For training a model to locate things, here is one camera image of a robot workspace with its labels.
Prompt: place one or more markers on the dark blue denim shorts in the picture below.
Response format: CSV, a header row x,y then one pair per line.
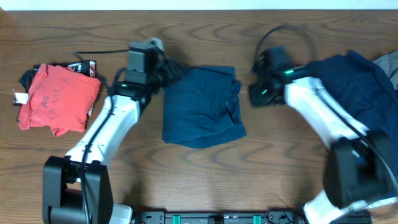
x,y
202,109

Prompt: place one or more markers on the folded red t-shirt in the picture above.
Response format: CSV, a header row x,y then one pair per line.
x,y
60,99

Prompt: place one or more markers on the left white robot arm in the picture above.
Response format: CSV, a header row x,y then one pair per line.
x,y
76,187

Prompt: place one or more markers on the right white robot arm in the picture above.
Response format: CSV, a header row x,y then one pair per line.
x,y
357,174

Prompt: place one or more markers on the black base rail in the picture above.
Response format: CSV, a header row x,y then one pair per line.
x,y
269,217

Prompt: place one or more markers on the folded black printed garment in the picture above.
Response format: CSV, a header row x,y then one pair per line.
x,y
86,67

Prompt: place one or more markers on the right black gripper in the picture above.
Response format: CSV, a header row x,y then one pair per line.
x,y
255,100

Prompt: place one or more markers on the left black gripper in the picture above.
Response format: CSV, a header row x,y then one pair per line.
x,y
170,73

